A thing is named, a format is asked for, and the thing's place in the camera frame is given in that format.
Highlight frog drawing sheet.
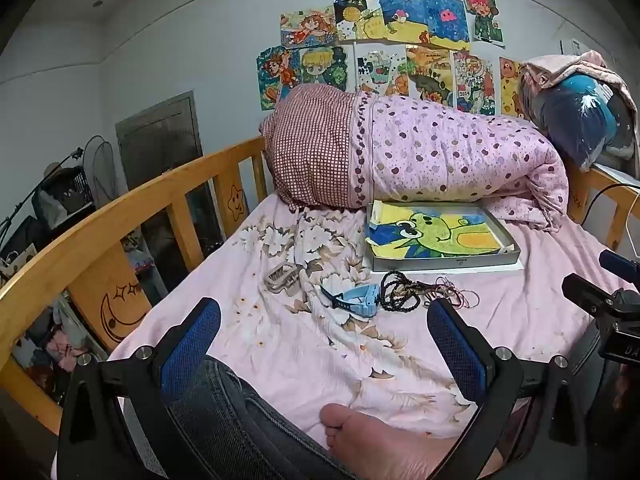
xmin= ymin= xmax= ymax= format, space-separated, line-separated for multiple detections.
xmin=367 ymin=201 xmax=507 ymax=260

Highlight pink cloth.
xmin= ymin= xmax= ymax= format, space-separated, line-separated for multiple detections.
xmin=520 ymin=50 xmax=628 ymax=111

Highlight beige hair clip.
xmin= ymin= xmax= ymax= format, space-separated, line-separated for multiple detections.
xmin=264 ymin=263 xmax=301 ymax=295

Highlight pink floral bedsheet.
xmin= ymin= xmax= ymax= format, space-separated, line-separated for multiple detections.
xmin=107 ymin=192 xmax=640 ymax=461

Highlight black plastic crate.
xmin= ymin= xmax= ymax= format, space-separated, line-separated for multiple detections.
xmin=32 ymin=165 xmax=97 ymax=223

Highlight gold chain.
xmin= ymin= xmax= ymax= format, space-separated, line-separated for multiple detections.
xmin=392 ymin=282 xmax=431 ymax=307

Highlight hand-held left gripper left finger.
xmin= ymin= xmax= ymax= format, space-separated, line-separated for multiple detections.
xmin=56 ymin=297 xmax=223 ymax=480

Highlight light blue wrist watch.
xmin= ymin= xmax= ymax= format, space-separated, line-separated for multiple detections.
xmin=320 ymin=284 xmax=380 ymax=320

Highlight grey box with frog drawing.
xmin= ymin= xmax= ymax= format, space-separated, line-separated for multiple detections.
xmin=367 ymin=200 xmax=523 ymax=272

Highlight blue plastic wrapped cushion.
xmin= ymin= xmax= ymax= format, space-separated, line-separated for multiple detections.
xmin=537 ymin=72 xmax=640 ymax=171

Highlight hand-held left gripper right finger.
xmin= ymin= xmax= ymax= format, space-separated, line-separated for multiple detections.
xmin=426 ymin=297 xmax=581 ymax=480

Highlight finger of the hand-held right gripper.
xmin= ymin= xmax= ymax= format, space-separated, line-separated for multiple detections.
xmin=598 ymin=250 xmax=640 ymax=275
xmin=561 ymin=273 xmax=640 ymax=322

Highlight person's leg in dark jeans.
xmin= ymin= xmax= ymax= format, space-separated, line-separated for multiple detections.
xmin=165 ymin=357 xmax=351 ymax=480

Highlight group of colourful wall drawings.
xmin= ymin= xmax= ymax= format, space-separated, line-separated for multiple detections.
xmin=256 ymin=0 xmax=531 ymax=121

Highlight pile of clothes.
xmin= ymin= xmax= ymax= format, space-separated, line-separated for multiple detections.
xmin=10 ymin=305 xmax=112 ymax=401

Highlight person's bare foot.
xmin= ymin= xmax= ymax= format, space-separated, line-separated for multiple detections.
xmin=319 ymin=402 xmax=501 ymax=480

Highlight red string bracelets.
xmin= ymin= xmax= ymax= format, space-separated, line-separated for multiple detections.
xmin=425 ymin=280 xmax=481 ymax=311

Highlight standing fan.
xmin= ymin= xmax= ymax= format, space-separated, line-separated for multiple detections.
xmin=82 ymin=135 xmax=119 ymax=209

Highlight grey door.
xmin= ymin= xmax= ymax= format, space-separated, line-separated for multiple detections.
xmin=116 ymin=91 xmax=226 ymax=266

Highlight black cable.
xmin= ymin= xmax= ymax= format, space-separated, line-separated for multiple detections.
xmin=580 ymin=182 xmax=640 ymax=226

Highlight wooden bed side rail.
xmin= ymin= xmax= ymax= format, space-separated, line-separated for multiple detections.
xmin=0 ymin=135 xmax=271 ymax=436

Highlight wooden bed headboard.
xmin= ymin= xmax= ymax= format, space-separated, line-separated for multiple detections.
xmin=565 ymin=164 xmax=640 ymax=231

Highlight pink and checked folded quilt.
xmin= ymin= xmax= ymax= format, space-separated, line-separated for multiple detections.
xmin=259 ymin=84 xmax=571 ymax=233

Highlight black bead necklace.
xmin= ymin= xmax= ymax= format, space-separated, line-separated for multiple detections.
xmin=381 ymin=270 xmax=432 ymax=314

